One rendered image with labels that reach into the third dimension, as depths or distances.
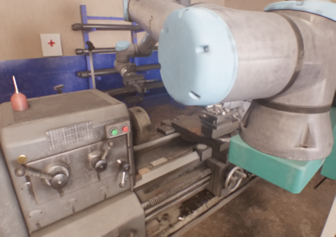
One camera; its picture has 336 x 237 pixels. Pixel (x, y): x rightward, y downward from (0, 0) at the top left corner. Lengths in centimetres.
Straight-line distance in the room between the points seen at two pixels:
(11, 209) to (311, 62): 111
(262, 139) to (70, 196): 92
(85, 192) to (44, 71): 328
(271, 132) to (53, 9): 407
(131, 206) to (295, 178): 94
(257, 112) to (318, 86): 12
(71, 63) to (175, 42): 401
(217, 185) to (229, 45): 145
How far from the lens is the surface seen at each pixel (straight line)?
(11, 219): 115
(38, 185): 106
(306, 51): 39
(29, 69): 420
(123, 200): 125
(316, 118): 46
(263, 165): 47
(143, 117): 134
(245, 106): 216
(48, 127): 99
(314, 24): 42
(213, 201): 187
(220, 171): 160
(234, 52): 29
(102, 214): 121
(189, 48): 30
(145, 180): 136
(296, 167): 44
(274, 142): 45
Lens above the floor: 166
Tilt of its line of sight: 19 degrees down
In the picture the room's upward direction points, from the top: straight up
